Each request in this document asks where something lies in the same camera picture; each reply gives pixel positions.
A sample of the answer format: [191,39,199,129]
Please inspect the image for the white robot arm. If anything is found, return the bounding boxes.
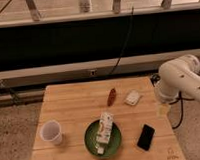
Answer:
[154,54,200,103]

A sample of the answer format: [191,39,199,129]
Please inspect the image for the white carton box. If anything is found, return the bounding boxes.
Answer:
[96,112,113,144]

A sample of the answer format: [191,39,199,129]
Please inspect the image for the green bowl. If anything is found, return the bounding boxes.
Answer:
[84,120,122,159]

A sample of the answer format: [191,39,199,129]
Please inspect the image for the black smartphone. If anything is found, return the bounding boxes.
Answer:
[137,124,155,151]

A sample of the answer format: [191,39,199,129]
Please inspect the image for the black hanging cable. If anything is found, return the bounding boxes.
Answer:
[104,6,138,77]

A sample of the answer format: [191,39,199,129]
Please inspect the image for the black floor cable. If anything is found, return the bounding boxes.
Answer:
[169,92,186,130]

